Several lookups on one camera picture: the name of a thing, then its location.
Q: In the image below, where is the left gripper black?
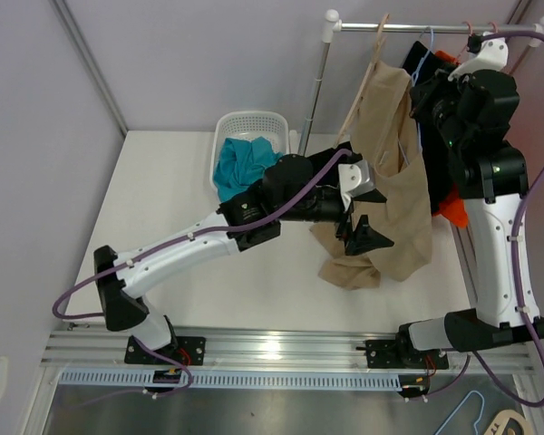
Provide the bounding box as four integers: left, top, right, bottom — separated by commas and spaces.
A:
278, 188, 393, 255

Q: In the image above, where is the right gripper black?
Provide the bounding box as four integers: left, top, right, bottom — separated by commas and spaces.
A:
409, 63, 471, 153

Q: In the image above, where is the blue wire hanger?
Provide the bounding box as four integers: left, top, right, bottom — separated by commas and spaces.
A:
396, 25, 437, 167

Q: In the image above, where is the black t shirt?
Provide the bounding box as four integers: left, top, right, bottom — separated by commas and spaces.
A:
307, 40, 459, 214

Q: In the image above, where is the beige t shirt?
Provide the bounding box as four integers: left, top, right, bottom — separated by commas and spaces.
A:
310, 61, 432, 290

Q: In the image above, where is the pink wire hanger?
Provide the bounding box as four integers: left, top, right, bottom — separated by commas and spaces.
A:
488, 21, 499, 34
461, 20, 473, 52

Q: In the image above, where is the orange t shirt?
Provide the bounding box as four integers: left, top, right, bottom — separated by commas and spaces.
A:
434, 49, 471, 228

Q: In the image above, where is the beige wooden hanger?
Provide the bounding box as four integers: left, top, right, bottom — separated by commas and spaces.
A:
335, 13, 390, 145

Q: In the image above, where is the teal t shirt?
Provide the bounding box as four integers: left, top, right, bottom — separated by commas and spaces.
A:
212, 137, 284, 202

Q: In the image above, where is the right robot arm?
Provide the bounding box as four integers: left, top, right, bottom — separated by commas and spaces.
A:
394, 70, 544, 367

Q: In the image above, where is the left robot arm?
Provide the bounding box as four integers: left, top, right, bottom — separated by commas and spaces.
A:
93, 150, 394, 363

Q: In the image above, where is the blue hanger on floor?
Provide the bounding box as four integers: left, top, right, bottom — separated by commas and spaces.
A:
434, 390, 486, 435

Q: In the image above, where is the wooden hanger on floor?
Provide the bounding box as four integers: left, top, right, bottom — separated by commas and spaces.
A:
483, 410, 535, 435

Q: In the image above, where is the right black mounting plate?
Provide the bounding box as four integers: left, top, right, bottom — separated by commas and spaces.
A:
364, 339, 449, 370

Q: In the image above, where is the black mounting plate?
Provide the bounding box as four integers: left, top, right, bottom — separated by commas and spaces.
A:
364, 339, 449, 370
124, 336, 206, 366

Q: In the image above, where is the metal clothes rack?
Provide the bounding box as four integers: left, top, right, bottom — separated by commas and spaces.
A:
297, 9, 544, 155

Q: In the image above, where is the white perforated plastic basket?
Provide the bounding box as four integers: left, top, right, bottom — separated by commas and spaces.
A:
209, 111, 291, 192

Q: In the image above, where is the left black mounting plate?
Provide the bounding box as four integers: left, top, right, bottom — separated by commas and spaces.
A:
124, 336, 206, 366

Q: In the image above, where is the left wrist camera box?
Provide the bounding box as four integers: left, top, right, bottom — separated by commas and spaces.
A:
337, 159, 376, 200

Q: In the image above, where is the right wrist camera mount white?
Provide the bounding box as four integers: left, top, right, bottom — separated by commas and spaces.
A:
448, 34, 509, 82

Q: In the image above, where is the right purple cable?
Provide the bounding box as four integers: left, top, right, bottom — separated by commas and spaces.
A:
439, 24, 544, 409

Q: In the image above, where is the purple cable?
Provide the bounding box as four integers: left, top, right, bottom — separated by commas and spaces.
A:
439, 24, 544, 409
52, 150, 359, 395

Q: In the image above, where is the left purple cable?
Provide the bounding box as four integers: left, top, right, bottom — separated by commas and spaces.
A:
52, 150, 359, 395

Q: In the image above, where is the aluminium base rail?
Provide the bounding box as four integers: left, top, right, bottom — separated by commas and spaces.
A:
40, 322, 534, 377

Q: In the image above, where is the white slotted cable duct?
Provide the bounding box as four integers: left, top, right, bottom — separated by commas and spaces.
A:
59, 368, 402, 392

